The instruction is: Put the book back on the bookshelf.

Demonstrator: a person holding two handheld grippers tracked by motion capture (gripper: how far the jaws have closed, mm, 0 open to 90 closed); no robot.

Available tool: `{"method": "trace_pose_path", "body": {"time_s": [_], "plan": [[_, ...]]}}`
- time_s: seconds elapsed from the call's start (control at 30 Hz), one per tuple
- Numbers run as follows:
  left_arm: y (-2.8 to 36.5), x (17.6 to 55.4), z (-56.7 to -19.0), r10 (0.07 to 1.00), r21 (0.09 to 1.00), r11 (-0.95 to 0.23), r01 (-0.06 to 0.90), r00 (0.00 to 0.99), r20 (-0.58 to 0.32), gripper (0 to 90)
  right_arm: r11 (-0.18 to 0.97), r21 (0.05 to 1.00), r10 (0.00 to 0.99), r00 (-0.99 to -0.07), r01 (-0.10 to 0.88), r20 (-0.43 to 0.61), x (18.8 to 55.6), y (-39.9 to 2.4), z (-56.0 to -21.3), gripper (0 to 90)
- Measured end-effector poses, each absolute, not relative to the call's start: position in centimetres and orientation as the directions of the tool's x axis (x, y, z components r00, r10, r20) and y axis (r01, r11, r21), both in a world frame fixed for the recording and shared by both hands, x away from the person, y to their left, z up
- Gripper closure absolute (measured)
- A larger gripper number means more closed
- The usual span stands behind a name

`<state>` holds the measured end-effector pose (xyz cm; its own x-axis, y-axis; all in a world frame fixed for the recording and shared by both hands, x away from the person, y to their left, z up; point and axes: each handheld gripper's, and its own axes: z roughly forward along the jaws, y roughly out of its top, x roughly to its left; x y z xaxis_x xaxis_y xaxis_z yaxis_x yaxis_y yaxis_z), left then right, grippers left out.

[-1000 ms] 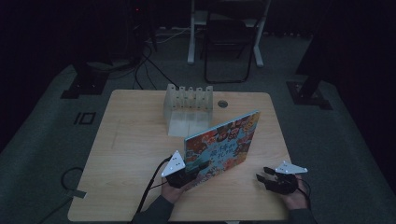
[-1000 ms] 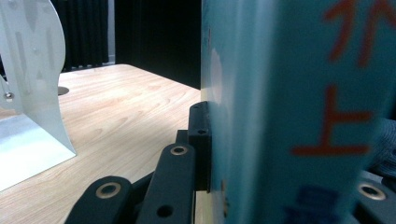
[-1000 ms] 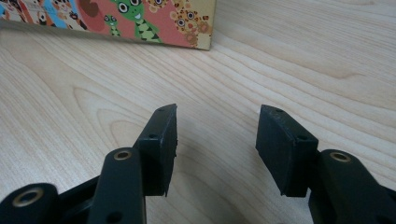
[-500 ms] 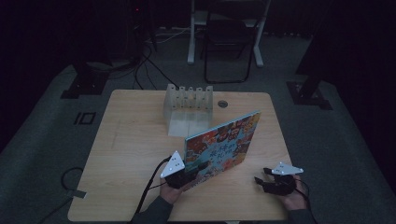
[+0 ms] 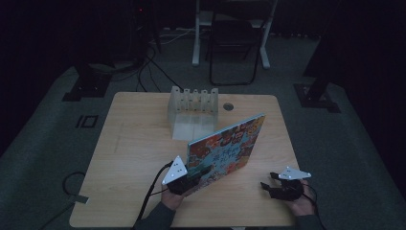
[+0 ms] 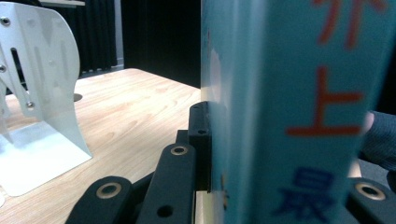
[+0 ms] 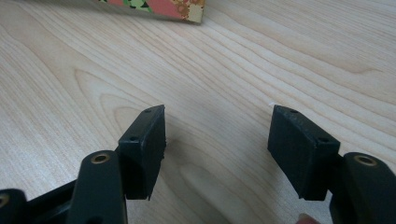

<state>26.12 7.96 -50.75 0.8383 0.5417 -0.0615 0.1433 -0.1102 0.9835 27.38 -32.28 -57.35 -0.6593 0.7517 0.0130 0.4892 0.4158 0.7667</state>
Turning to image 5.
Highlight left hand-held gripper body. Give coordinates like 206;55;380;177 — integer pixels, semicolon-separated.
161;155;201;196

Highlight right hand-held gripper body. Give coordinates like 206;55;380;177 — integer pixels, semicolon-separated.
270;165;312;202

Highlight colourful picture book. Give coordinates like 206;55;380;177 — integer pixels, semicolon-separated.
186;112;267;196

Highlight person's right hand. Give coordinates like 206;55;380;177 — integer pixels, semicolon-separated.
286;178;316;218

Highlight person's left hand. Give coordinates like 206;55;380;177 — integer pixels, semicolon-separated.
160;187;192;212

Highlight clear acrylic book rack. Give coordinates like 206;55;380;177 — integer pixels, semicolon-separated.
167;85;220;143

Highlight black stand base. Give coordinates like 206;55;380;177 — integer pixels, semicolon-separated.
61;62;113;103
292;57;342;114

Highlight grey tape piece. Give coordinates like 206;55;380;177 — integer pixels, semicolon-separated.
66;195;90;205

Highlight grey round stand base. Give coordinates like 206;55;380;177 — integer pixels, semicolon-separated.
88;61;137;76

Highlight black folding chair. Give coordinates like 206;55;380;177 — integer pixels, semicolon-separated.
208;0;260;87

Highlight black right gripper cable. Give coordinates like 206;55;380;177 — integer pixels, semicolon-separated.
303;183;327;230

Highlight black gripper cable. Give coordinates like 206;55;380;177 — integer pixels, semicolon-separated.
136;161;174;230
303;183;327;230

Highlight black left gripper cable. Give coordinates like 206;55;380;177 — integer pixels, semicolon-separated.
136;161;174;230

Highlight black floor cables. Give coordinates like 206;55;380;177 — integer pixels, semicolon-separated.
135;44;185;94

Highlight black floor cable loop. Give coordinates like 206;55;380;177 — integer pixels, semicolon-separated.
61;171;87;196

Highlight white desk frame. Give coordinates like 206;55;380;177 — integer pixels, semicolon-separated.
192;0;280;70

